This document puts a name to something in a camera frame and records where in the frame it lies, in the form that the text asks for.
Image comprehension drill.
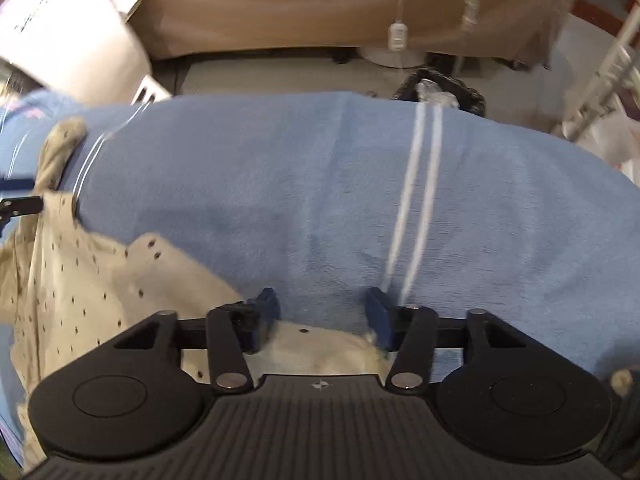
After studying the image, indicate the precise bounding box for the white David B machine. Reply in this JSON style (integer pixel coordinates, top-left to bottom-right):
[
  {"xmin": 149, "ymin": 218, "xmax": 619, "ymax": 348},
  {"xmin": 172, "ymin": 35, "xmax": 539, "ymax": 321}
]
[{"xmin": 1, "ymin": 0, "xmax": 151, "ymax": 106}]

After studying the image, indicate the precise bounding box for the cream dotted small garment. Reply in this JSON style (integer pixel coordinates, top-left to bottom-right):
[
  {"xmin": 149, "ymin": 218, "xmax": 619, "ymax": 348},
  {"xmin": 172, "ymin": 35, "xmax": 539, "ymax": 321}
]
[{"xmin": 0, "ymin": 115, "xmax": 396, "ymax": 470}]

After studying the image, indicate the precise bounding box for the white shopping bag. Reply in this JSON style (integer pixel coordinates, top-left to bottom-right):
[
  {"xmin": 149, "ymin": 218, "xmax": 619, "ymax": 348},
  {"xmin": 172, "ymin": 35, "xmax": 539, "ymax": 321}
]
[{"xmin": 577, "ymin": 112, "xmax": 640, "ymax": 185}]

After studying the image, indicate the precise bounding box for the white inline cord switch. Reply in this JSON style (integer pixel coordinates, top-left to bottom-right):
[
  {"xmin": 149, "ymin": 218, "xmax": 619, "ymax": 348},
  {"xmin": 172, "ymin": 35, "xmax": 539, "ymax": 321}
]
[{"xmin": 388, "ymin": 21, "xmax": 408, "ymax": 52}]

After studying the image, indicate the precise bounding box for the blue plaid blanket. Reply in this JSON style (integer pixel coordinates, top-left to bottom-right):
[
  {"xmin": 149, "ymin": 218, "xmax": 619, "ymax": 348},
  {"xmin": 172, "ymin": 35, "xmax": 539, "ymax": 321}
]
[{"xmin": 0, "ymin": 90, "xmax": 640, "ymax": 461}]

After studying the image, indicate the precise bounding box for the white metal trolley rack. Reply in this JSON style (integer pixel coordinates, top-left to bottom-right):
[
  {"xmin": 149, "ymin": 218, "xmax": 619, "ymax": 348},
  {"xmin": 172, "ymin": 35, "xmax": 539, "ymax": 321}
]
[{"xmin": 560, "ymin": 0, "xmax": 639, "ymax": 143}]

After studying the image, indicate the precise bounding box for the black wicker waste basket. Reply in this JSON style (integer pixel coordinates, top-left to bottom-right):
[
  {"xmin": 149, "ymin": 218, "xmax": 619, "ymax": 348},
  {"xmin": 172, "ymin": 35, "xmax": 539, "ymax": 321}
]
[{"xmin": 393, "ymin": 67, "xmax": 486, "ymax": 117}]

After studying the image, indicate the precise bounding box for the brown massage bed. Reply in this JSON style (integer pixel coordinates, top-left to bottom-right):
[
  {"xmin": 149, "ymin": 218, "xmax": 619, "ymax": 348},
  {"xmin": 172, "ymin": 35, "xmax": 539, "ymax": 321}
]
[{"xmin": 130, "ymin": 0, "xmax": 575, "ymax": 66}]

